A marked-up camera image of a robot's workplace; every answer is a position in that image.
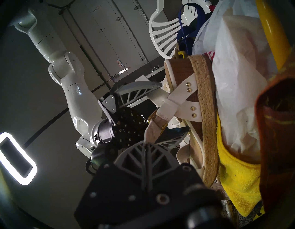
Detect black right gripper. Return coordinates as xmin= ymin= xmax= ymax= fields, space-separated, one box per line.
xmin=91 ymin=81 xmax=191 ymax=166

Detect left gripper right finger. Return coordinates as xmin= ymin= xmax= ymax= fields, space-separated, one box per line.
xmin=147 ymin=143 xmax=180 ymax=190

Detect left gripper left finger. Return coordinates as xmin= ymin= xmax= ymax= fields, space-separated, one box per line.
xmin=114 ymin=142 xmax=147 ymax=187

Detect white strap wedge sandal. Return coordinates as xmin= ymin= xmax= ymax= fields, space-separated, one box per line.
xmin=144 ymin=54 xmax=219 ymax=187

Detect black flight case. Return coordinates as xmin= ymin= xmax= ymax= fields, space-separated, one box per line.
xmin=92 ymin=62 xmax=166 ymax=109

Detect blue fabric bag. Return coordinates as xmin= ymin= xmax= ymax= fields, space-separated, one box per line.
xmin=176 ymin=2 xmax=212 ymax=56

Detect white plastic chair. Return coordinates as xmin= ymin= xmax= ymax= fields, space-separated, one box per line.
xmin=149 ymin=0 xmax=212 ymax=59

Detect yellow terry towel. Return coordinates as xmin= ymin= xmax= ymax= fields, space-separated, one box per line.
xmin=217 ymin=113 xmax=262 ymax=217

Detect white red-logo plastic bag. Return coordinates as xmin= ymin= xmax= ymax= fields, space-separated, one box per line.
xmin=192 ymin=0 xmax=278 ymax=162

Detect white printed round tote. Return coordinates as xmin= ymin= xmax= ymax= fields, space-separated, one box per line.
xmin=225 ymin=200 xmax=264 ymax=229

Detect red orange floral tote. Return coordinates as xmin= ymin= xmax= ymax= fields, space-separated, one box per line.
xmin=255 ymin=53 xmax=295 ymax=213

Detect yellow folding umbrella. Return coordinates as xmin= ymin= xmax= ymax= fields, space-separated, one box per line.
xmin=256 ymin=0 xmax=291 ymax=71

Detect white glowing ring light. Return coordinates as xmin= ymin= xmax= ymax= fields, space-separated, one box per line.
xmin=0 ymin=132 xmax=38 ymax=186

